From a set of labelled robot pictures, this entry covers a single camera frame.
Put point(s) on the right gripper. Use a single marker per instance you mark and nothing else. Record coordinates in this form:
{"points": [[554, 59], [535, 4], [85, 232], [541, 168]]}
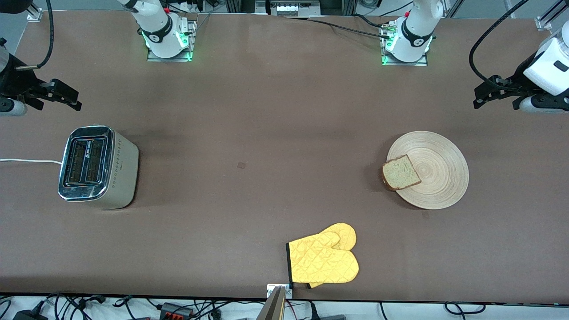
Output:
{"points": [[14, 80]]}

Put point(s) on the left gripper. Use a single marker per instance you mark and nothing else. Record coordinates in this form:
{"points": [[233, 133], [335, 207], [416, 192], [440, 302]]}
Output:
{"points": [[517, 80]]}

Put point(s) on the round wooden plate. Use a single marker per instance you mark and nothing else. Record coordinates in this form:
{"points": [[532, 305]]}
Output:
{"points": [[438, 173]]}

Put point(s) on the brown bread slice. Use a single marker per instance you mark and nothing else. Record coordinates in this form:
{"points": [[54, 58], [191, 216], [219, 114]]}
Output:
{"points": [[401, 172]]}

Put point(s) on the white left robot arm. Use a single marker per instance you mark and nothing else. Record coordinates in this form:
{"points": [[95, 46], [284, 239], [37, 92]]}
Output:
{"points": [[413, 31]]}

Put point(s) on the silver two-slot toaster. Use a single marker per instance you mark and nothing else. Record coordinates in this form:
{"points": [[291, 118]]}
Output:
{"points": [[120, 169]]}

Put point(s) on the yellow quilted oven mitt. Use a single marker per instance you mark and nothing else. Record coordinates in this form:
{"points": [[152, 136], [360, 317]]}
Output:
{"points": [[346, 233], [322, 262]]}

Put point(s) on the grey electrical terminal box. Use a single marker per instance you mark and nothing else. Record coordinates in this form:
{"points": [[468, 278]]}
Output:
{"points": [[293, 8]]}

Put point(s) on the black power adapter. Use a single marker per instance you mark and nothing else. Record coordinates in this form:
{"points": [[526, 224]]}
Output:
{"points": [[29, 315]]}

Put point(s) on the black orange connector block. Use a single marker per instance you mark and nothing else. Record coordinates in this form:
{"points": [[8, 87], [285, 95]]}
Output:
{"points": [[175, 310]]}

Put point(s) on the slanted metal profile bar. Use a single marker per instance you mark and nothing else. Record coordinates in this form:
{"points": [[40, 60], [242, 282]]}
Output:
{"points": [[272, 309]]}

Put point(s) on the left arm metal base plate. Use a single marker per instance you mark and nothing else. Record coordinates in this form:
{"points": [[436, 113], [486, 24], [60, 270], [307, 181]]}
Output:
{"points": [[423, 63]]}

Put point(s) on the silver table corner bracket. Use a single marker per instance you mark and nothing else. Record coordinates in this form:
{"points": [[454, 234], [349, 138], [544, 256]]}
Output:
{"points": [[543, 23], [34, 15]]}

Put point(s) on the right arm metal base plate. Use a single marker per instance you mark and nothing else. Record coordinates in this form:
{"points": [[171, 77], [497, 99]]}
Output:
{"points": [[192, 40]]}

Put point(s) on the metal table edge bracket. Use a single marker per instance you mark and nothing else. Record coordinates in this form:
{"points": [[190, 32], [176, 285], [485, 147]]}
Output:
{"points": [[270, 290]]}

